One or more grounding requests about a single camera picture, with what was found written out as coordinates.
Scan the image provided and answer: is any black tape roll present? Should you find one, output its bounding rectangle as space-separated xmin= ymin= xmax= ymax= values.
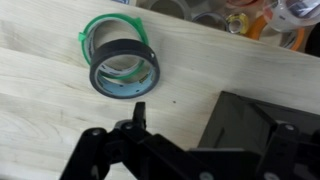
xmin=88 ymin=38 xmax=161 ymax=100

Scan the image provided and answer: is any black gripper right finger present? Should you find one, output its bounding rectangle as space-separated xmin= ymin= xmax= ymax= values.
xmin=242 ymin=102 xmax=280 ymax=148

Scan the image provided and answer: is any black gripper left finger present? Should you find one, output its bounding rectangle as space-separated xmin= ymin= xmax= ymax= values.
xmin=132 ymin=101 xmax=148 ymax=130

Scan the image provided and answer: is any small yellow tape roll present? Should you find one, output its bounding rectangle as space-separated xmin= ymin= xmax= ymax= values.
xmin=226 ymin=12 xmax=251 ymax=35

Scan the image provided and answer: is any black metal tool chest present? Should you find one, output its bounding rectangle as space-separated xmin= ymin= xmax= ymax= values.
xmin=197 ymin=90 xmax=320 ymax=158

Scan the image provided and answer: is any thin green tape roll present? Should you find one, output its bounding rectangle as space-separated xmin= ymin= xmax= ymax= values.
xmin=77 ymin=12 xmax=150 ymax=81

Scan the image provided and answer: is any wide clear tape roll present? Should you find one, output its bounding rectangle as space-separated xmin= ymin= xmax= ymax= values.
xmin=262 ymin=0 xmax=320 ymax=33

